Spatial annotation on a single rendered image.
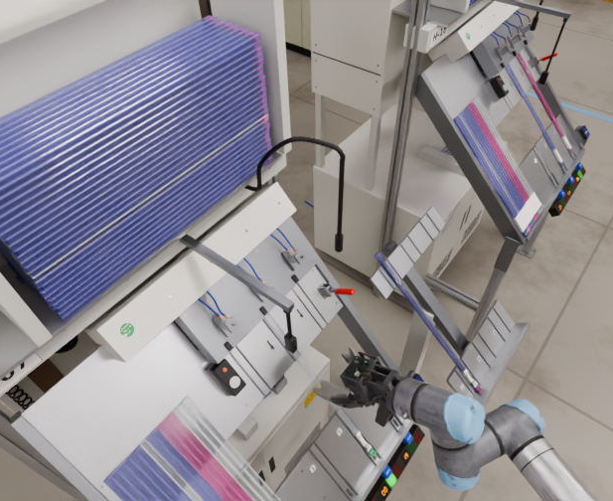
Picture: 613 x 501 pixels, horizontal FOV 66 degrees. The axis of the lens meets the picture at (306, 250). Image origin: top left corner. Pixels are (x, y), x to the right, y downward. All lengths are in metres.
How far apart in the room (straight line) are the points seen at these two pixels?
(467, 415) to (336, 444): 0.47
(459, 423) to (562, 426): 1.53
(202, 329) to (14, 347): 0.33
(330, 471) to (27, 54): 1.06
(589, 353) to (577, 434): 0.42
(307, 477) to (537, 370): 1.49
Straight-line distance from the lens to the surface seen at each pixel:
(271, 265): 1.07
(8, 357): 0.86
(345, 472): 1.31
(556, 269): 2.89
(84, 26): 0.91
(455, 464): 0.97
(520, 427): 1.02
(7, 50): 0.86
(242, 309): 1.03
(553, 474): 1.00
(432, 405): 0.91
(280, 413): 1.52
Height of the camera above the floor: 2.02
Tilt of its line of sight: 49 degrees down
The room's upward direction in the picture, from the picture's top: 2 degrees counter-clockwise
